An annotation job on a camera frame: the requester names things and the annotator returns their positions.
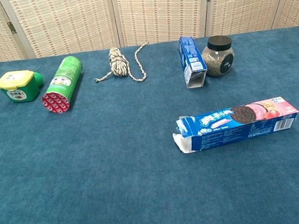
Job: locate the blue pink cookie package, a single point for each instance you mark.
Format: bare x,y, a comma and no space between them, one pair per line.
235,132

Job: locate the blue open cookie box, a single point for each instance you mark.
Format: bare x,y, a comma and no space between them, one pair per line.
190,53

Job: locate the green cylindrical chip can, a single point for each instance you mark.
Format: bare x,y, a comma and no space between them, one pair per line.
64,78

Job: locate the blue carpet table cover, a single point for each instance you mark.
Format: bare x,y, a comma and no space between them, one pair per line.
119,175

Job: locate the glass jar with black lid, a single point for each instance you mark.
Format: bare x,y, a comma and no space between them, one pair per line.
218,61

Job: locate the woven bamboo folding screen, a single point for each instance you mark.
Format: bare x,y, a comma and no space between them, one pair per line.
68,18

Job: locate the yellow bottle green cap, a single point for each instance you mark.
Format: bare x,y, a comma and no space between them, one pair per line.
18,89

